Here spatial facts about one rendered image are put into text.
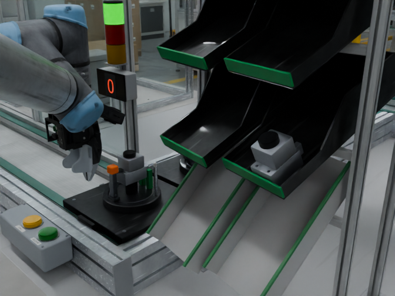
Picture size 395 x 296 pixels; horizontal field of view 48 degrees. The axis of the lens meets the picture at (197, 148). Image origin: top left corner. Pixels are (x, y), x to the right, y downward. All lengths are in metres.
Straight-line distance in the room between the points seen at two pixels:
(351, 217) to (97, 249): 0.50
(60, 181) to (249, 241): 0.71
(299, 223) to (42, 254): 0.53
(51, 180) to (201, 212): 0.62
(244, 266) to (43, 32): 0.53
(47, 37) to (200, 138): 0.32
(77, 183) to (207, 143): 0.63
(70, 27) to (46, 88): 0.25
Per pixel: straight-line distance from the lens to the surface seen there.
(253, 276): 0.77
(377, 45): 0.66
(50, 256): 1.00
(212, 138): 0.78
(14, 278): 1.09
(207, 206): 0.86
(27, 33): 0.81
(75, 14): 0.87
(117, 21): 1.17
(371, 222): 1.29
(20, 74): 0.58
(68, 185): 1.32
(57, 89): 0.67
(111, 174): 1.02
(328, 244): 1.16
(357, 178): 0.72
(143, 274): 0.97
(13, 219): 1.11
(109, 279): 0.93
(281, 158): 0.64
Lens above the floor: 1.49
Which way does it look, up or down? 22 degrees down
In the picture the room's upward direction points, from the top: straight up
